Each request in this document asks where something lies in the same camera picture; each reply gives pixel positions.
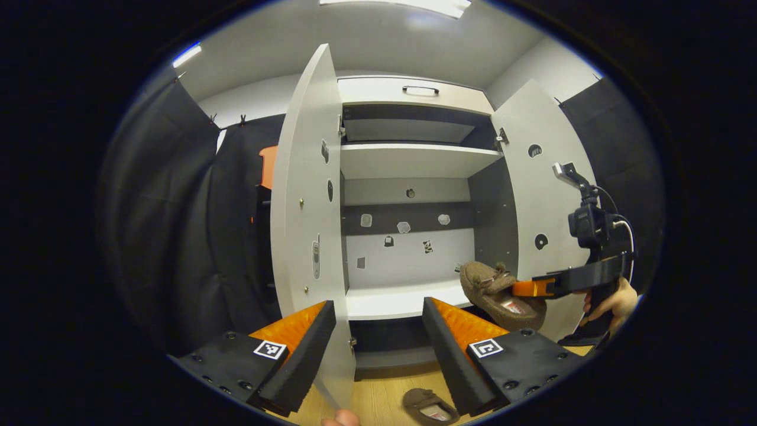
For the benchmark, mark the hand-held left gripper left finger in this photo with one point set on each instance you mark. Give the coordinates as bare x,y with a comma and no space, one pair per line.
307,367

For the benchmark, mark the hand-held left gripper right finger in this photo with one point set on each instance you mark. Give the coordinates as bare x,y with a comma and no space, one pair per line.
449,361

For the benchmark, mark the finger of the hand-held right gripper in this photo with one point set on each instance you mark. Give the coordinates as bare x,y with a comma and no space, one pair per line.
568,283

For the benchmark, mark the brown fluffy shoe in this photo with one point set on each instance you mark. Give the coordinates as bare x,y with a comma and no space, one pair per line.
423,397
491,284

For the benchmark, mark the white shoe cabinet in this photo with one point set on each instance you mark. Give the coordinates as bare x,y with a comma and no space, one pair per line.
408,302

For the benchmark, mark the white cabinet drawer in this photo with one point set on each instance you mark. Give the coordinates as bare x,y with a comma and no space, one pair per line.
372,93

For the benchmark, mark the long ceiling light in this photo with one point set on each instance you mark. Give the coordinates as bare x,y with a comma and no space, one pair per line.
426,6
186,55

